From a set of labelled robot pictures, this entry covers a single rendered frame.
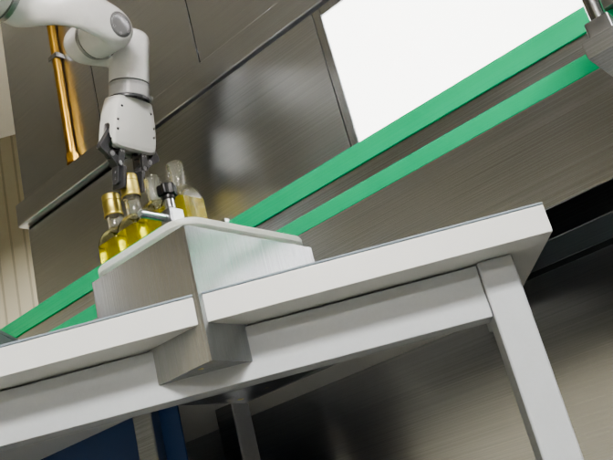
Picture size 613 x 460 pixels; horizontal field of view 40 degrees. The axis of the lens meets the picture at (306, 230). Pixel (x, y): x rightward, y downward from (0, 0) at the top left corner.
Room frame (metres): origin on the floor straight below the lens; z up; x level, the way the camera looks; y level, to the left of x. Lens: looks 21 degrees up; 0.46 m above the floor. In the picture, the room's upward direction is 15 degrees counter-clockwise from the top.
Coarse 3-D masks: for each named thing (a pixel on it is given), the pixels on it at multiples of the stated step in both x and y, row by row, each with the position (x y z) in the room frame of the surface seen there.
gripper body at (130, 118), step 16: (112, 96) 1.32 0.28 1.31; (128, 96) 1.32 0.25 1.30; (144, 96) 1.34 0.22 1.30; (112, 112) 1.31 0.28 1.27; (128, 112) 1.33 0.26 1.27; (144, 112) 1.36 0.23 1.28; (112, 128) 1.32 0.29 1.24; (128, 128) 1.33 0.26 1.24; (144, 128) 1.36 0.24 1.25; (112, 144) 1.35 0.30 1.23; (128, 144) 1.34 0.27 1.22; (144, 144) 1.37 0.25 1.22
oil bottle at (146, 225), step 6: (150, 204) 1.32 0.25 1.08; (156, 204) 1.31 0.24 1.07; (150, 210) 1.32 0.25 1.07; (156, 210) 1.31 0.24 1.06; (144, 222) 1.33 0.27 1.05; (150, 222) 1.32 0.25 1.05; (156, 222) 1.31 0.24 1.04; (144, 228) 1.33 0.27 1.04; (150, 228) 1.32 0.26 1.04; (156, 228) 1.31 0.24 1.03; (144, 234) 1.33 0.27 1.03
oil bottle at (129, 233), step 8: (128, 216) 1.35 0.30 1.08; (136, 216) 1.35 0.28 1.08; (120, 224) 1.36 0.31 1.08; (128, 224) 1.35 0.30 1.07; (136, 224) 1.34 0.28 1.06; (120, 232) 1.36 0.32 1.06; (128, 232) 1.35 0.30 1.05; (136, 232) 1.34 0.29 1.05; (120, 240) 1.36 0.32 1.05; (128, 240) 1.35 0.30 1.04; (136, 240) 1.34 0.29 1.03; (120, 248) 1.37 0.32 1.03
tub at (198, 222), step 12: (168, 228) 0.87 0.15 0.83; (216, 228) 0.90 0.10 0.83; (228, 228) 0.91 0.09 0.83; (240, 228) 0.92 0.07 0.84; (252, 228) 0.94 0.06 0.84; (144, 240) 0.89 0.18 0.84; (156, 240) 0.89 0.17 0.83; (276, 240) 0.99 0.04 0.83; (288, 240) 1.00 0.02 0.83; (300, 240) 1.02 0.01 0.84; (132, 252) 0.90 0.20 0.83; (108, 264) 0.93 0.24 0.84; (120, 264) 0.93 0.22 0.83
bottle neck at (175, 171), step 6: (168, 162) 1.30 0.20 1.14; (174, 162) 1.30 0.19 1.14; (180, 162) 1.31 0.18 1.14; (168, 168) 1.31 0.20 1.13; (174, 168) 1.30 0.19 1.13; (180, 168) 1.31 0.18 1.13; (168, 174) 1.31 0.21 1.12; (174, 174) 1.30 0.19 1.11; (180, 174) 1.30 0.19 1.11; (174, 180) 1.30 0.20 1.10; (180, 180) 1.30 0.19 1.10
